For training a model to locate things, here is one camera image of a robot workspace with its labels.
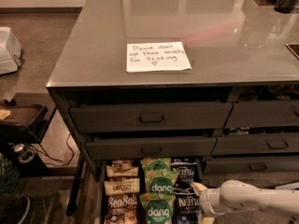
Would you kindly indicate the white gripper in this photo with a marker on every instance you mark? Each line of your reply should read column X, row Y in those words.
column 209, row 202

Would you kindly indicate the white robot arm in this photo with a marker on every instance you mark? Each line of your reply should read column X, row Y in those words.
column 234, row 196

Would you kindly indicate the rear blue Kettle chip bag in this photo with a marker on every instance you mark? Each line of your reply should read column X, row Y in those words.
column 186, row 170

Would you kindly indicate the blue kettle chip bag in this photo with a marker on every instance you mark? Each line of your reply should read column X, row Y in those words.
column 188, row 209
column 186, row 170

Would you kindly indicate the front blue Kettle chip bag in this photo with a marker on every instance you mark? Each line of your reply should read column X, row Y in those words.
column 188, row 209

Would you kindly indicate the bottom right drawer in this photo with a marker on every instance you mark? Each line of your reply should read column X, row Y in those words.
column 217, row 166

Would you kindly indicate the middle green Dang bag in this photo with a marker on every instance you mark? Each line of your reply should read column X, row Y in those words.
column 161, row 181

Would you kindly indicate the green dang bag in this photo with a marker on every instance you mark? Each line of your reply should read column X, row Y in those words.
column 158, row 206
column 149, row 164
column 161, row 181

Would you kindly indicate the open bottom left drawer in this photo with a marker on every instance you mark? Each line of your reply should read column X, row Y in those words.
column 141, row 214

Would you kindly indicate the front green Dang bag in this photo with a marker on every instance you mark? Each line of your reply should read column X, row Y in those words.
column 158, row 206

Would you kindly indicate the rear green Dang bag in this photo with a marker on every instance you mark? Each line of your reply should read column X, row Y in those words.
column 149, row 164

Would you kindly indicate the middle left drawer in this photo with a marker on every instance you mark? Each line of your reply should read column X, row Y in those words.
column 133, row 148

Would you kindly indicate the middle tan snack bag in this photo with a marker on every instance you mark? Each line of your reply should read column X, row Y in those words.
column 121, row 187

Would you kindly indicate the tan snack bag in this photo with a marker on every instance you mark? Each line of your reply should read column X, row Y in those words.
column 121, row 187
column 122, row 168

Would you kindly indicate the top left drawer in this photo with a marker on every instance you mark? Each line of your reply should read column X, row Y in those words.
column 149, row 117

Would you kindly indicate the brown Sea Salt snack bag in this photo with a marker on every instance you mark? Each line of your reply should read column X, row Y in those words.
column 122, row 209

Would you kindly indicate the rear tan snack bag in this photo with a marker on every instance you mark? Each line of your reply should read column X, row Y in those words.
column 122, row 168

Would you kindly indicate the top right drawer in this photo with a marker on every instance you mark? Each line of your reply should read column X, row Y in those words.
column 264, row 114

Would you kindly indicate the middle right drawer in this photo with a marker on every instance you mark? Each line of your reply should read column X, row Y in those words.
column 257, row 144

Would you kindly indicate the grey metal drawer cabinet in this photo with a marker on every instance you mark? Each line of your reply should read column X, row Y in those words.
column 237, row 51

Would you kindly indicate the grey power strip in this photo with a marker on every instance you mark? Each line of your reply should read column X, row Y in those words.
column 289, row 186

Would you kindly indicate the white handwritten paper note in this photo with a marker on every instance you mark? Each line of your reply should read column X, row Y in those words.
column 153, row 57

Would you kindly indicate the black tray cart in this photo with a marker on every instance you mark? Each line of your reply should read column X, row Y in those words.
column 21, row 122

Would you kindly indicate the green plastic crate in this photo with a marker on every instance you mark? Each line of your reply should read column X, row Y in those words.
column 9, row 175

